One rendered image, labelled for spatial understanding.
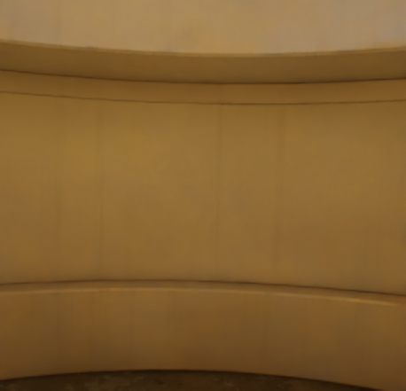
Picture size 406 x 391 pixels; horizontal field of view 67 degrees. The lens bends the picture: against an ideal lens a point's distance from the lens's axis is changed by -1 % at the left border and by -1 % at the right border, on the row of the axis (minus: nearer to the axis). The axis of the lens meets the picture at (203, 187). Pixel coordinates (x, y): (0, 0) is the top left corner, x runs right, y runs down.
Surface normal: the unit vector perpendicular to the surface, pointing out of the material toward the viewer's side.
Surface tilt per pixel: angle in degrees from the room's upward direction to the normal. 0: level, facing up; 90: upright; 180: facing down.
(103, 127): 90
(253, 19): 90
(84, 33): 90
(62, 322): 90
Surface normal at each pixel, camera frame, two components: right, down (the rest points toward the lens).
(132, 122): 0.10, 0.01
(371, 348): -0.29, 0.00
